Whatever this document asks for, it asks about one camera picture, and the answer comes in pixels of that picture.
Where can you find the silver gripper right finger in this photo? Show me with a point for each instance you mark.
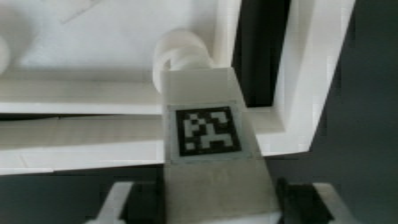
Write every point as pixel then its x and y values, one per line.
pixel 312 204

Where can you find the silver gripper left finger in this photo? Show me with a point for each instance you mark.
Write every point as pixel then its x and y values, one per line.
pixel 129 207

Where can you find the white leg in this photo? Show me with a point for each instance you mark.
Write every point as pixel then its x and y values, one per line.
pixel 220 191

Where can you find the white u-shaped fence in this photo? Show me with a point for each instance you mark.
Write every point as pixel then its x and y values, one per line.
pixel 120 83

